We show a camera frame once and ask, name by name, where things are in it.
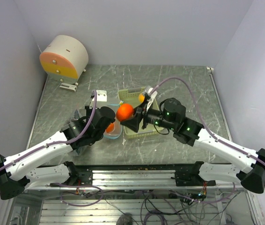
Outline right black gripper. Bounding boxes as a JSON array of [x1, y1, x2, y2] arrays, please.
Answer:
[[122, 98, 177, 131]]

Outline small red-orange fruit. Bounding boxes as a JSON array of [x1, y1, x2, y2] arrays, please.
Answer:
[[105, 122, 115, 134]]

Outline orange fruit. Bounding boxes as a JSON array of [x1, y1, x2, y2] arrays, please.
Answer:
[[116, 103, 134, 121]]

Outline blue-zipper clear bag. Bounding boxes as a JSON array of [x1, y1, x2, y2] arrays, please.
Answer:
[[103, 100, 123, 139]]

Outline yellow-green perforated plastic basket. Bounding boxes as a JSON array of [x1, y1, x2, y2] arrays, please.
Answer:
[[118, 87, 164, 139]]

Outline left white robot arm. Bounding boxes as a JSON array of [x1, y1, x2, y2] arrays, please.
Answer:
[[0, 106, 116, 200]]

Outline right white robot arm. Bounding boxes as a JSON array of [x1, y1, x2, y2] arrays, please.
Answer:
[[116, 98, 265, 194]]

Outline yellow-orange peach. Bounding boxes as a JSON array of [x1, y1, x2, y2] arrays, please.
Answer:
[[138, 93, 145, 103]]

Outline cylindrical drawer box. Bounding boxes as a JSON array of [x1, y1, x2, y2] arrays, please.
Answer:
[[39, 35, 89, 85]]

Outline white corner clip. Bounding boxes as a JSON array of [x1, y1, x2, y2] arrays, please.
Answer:
[[206, 67, 214, 73]]

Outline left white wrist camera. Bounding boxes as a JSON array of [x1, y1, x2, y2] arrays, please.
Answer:
[[96, 90, 107, 108]]

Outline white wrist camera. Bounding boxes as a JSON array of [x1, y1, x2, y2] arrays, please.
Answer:
[[96, 90, 107, 108], [141, 86, 157, 110]]

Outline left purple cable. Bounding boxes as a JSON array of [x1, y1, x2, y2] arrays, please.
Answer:
[[0, 90, 98, 197]]

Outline purple cable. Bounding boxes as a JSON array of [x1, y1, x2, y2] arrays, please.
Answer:
[[150, 77, 265, 187], [0, 90, 98, 197]]

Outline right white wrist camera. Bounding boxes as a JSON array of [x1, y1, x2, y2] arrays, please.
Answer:
[[141, 86, 157, 110]]

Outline small silver metal bracket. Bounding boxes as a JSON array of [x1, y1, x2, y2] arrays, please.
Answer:
[[59, 82, 77, 92]]

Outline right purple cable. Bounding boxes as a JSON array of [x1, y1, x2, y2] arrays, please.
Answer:
[[150, 77, 265, 187]]

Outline aluminium rail frame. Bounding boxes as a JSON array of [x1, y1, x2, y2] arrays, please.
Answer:
[[4, 162, 265, 225]]

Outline loose wires under table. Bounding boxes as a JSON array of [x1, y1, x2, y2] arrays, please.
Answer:
[[59, 182, 241, 225]]

